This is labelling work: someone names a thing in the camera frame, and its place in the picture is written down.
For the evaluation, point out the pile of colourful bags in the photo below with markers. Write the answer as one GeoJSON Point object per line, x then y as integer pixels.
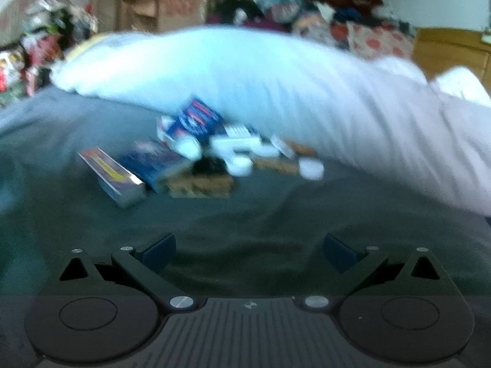
{"type": "Point", "coordinates": [38, 53]}

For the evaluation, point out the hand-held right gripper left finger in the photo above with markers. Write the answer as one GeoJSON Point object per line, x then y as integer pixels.
{"type": "Point", "coordinates": [159, 252]}

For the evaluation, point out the black garment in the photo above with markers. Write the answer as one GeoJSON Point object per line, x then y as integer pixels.
{"type": "Point", "coordinates": [238, 9]}

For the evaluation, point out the arched wicker panel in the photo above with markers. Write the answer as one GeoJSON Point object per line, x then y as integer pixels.
{"type": "Point", "coordinates": [15, 11]}

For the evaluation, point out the large white pillow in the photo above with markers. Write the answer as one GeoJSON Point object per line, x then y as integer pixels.
{"type": "Point", "coordinates": [287, 84]}

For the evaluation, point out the wooden headboard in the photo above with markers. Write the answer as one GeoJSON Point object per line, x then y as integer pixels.
{"type": "Point", "coordinates": [448, 53]}

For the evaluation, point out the purple cloth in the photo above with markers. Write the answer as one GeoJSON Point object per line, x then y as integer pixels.
{"type": "Point", "coordinates": [268, 25]}

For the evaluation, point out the grey bed sheet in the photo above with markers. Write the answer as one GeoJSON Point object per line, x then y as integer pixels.
{"type": "Point", "coordinates": [245, 218]}

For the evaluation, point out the small black object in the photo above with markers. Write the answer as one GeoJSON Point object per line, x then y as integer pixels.
{"type": "Point", "coordinates": [209, 166]}

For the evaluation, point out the red-printed cardboard box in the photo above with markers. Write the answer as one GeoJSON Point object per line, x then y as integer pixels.
{"type": "Point", "coordinates": [182, 9]}

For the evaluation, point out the silver yellow long box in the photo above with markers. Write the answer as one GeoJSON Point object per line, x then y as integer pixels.
{"type": "Point", "coordinates": [115, 178]}

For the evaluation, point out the pile of mixed clothes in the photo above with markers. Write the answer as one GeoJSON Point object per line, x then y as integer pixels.
{"type": "Point", "coordinates": [318, 23]}

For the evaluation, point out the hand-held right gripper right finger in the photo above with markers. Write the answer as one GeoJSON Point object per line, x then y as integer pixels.
{"type": "Point", "coordinates": [339, 255]}

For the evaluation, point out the white plastic bottle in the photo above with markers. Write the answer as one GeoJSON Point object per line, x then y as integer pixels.
{"type": "Point", "coordinates": [238, 146]}

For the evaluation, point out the dark blue box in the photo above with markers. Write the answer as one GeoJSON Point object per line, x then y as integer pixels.
{"type": "Point", "coordinates": [153, 163]}

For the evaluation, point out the floral pillow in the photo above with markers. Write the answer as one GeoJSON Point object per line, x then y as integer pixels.
{"type": "Point", "coordinates": [379, 40]}

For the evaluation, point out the red white blue box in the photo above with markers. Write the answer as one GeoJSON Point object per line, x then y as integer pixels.
{"type": "Point", "coordinates": [191, 120]}

